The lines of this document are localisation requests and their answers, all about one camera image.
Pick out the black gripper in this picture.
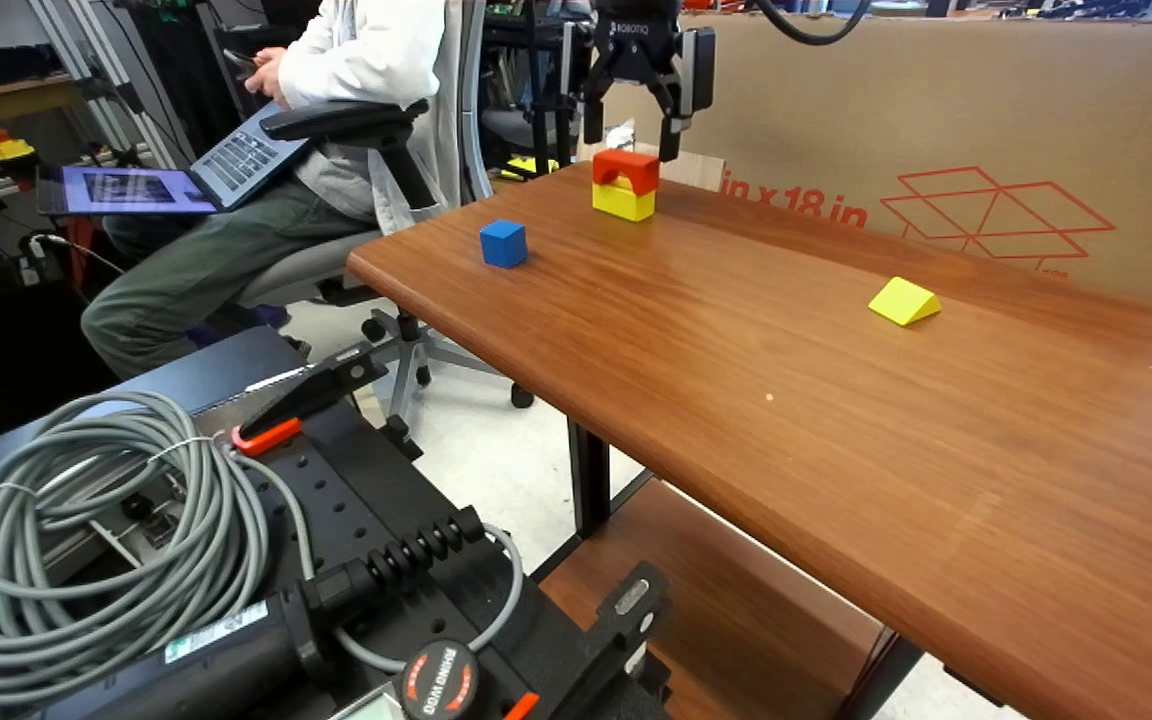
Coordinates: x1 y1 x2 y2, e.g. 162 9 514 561
582 0 697 164

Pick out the red arch wooden block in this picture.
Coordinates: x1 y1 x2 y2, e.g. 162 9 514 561
587 148 665 202

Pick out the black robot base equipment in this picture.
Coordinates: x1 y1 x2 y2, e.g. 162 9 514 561
0 323 680 720

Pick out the yellow rectangular wooden block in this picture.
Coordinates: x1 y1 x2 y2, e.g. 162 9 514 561
587 182 661 225

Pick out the yellow wedge wooden block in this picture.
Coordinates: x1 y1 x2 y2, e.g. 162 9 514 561
863 272 944 331

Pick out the blue wooden cube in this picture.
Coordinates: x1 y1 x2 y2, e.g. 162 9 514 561
478 215 534 272

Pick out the seated person in white hoodie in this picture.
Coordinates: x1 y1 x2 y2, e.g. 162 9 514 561
77 0 453 386

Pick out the grey black office chair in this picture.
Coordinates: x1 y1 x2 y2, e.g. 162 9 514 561
234 96 541 463

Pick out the large brown cardboard box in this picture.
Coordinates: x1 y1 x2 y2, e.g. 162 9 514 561
575 12 1152 310

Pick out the black table leg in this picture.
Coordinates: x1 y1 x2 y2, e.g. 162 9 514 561
563 415 618 540

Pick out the blue open laptop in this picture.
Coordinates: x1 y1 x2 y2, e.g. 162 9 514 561
59 106 319 221

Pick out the brown wooden lower shelf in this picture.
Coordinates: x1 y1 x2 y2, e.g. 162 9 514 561
534 475 900 720

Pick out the black red round knob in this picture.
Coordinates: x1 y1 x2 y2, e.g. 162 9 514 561
391 641 484 720

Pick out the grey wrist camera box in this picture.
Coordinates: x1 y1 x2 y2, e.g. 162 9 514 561
680 25 720 122

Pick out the black hanging robot cable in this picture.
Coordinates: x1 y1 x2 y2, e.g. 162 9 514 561
747 0 875 49

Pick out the orange clamp handle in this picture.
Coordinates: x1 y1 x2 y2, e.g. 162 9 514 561
228 411 308 461

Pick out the black ribbed cable connector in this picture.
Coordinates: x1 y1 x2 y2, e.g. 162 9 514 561
300 504 492 620

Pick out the black mounting bracket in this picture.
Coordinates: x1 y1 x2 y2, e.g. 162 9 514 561
558 558 678 720

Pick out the coiled grey cable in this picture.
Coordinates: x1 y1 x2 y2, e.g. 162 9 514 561
0 390 530 711

